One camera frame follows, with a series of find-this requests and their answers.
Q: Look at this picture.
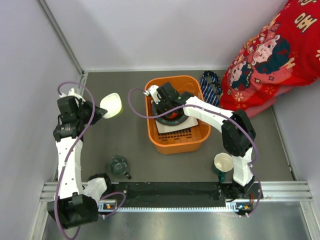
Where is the black base bar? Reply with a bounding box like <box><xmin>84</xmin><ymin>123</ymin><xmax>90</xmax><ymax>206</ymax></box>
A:
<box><xmin>99</xmin><ymin>181</ymin><xmax>265</xmax><ymax>208</ymax></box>

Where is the green mug white inside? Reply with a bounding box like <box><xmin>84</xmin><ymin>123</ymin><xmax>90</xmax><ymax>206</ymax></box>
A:
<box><xmin>212</xmin><ymin>152</ymin><xmax>234</xmax><ymax>183</ymax></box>

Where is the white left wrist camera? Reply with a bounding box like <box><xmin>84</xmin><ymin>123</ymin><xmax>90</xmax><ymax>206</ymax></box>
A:
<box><xmin>59</xmin><ymin>88</ymin><xmax>86</xmax><ymax>102</ymax></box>

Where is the blue striped necktie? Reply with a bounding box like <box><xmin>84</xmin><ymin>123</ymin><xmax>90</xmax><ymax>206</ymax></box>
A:
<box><xmin>199</xmin><ymin>70</ymin><xmax>222</xmax><ymax>107</ymax></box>

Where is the aluminium frame rail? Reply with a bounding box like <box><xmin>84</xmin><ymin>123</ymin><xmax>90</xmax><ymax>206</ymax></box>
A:
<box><xmin>28</xmin><ymin>0</ymin><xmax>83</xmax><ymax>240</ymax></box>

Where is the white square plate black rim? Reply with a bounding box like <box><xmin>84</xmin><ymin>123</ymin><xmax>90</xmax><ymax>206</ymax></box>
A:
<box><xmin>150</xmin><ymin>99</ymin><xmax>200</xmax><ymax>135</ymax></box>

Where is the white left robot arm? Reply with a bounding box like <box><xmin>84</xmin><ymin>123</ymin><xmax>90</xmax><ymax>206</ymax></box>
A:
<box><xmin>47</xmin><ymin>96</ymin><xmax>114</xmax><ymax>229</ymax></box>

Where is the red patterned cloth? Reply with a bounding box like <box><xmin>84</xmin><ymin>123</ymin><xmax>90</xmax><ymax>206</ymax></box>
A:
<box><xmin>220</xmin><ymin>0</ymin><xmax>320</xmax><ymax>117</ymax></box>

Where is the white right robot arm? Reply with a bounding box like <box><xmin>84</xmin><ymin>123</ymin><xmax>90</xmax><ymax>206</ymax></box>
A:
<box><xmin>146</xmin><ymin>82</ymin><xmax>258</xmax><ymax>200</ymax></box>

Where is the blue-grey round plate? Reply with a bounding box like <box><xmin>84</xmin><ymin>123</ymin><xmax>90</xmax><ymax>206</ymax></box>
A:
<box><xmin>151</xmin><ymin>102</ymin><xmax>189</xmax><ymax>126</ymax></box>

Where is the white square bowl orange rim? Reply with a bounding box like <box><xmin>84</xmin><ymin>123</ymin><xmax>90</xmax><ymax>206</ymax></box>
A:
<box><xmin>99</xmin><ymin>92</ymin><xmax>123</xmax><ymax>119</ymax></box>

